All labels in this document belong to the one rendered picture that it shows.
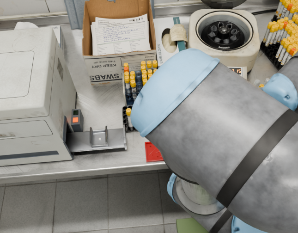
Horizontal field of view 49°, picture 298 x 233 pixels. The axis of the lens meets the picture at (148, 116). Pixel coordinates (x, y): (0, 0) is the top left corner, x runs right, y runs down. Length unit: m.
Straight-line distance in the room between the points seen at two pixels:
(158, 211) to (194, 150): 1.57
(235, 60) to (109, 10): 0.52
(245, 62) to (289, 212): 0.89
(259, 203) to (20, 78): 0.69
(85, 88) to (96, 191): 0.88
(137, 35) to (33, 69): 0.50
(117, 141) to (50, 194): 1.06
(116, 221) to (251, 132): 1.61
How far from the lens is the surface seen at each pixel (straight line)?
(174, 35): 1.19
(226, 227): 0.71
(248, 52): 1.14
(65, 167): 1.04
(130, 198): 1.89
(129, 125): 1.04
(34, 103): 0.80
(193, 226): 0.91
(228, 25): 1.24
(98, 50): 1.21
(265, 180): 0.29
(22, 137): 0.93
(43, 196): 2.00
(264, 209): 0.30
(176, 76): 0.31
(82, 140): 1.02
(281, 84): 0.67
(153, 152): 1.01
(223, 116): 0.29
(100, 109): 1.12
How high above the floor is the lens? 1.79
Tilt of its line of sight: 57 degrees down
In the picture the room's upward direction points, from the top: 4 degrees counter-clockwise
